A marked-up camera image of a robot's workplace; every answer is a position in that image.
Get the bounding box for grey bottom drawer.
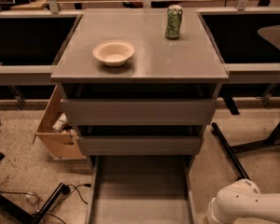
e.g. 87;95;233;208
85;156;197;224

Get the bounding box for grey drawer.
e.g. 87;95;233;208
85;156;197;224
78;125;203;156
58;85;216;125

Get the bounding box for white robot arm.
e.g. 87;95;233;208
206;179;280;224

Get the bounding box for grey top drawer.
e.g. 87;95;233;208
58;85;216;125

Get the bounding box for grey middle drawer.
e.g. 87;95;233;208
78;125;203;156

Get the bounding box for white paper bowl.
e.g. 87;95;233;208
92;40;134;66

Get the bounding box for white bottle in box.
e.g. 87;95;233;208
52;113;67;133

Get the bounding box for open cardboard box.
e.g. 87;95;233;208
35;88;85;160

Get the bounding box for green soda can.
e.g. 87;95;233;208
165;5;183;39

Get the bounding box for black stand base right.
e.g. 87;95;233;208
211;121;280;179

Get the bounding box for black stand base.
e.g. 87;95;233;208
0;183;70;224
211;121;280;179

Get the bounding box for black stand base left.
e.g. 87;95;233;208
0;183;70;224

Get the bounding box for black cable on floor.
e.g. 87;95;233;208
0;183;92;224

